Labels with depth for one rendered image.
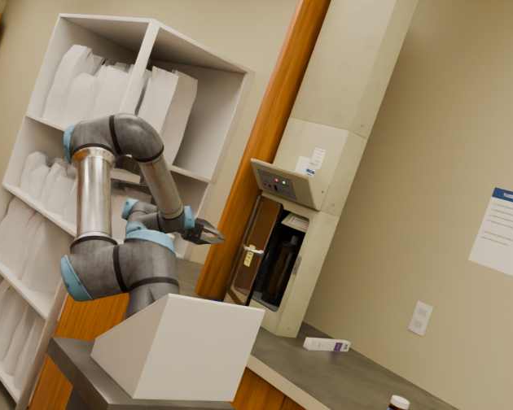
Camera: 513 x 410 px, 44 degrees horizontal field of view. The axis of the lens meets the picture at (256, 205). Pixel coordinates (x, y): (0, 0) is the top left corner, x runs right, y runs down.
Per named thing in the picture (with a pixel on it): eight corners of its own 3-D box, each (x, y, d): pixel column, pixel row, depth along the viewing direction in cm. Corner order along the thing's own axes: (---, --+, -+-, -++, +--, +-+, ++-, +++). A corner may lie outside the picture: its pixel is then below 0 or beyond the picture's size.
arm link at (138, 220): (155, 222, 196) (157, 205, 205) (120, 229, 196) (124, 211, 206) (162, 242, 200) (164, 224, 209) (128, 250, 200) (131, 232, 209)
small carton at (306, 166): (302, 175, 227) (308, 159, 227) (313, 178, 223) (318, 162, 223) (294, 171, 223) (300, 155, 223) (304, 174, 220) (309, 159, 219)
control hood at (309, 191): (262, 189, 245) (271, 165, 245) (320, 211, 221) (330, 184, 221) (241, 182, 238) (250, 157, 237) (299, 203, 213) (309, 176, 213)
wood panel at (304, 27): (278, 307, 279) (387, 7, 275) (283, 309, 277) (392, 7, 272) (194, 292, 247) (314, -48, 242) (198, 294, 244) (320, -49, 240)
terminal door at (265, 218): (227, 291, 245) (261, 194, 244) (244, 313, 216) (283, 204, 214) (225, 290, 245) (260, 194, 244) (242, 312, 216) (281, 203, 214)
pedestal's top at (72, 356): (102, 423, 119) (108, 403, 119) (45, 352, 144) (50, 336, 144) (230, 425, 140) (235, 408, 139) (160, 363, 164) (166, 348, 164)
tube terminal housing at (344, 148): (266, 309, 264) (329, 136, 261) (320, 341, 240) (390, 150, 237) (222, 302, 247) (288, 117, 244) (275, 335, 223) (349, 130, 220)
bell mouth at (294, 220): (302, 228, 251) (307, 215, 251) (334, 242, 238) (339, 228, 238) (272, 219, 239) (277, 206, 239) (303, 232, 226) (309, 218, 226)
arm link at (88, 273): (119, 278, 141) (112, 104, 172) (54, 291, 141) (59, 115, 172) (135, 301, 151) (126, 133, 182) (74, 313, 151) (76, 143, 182)
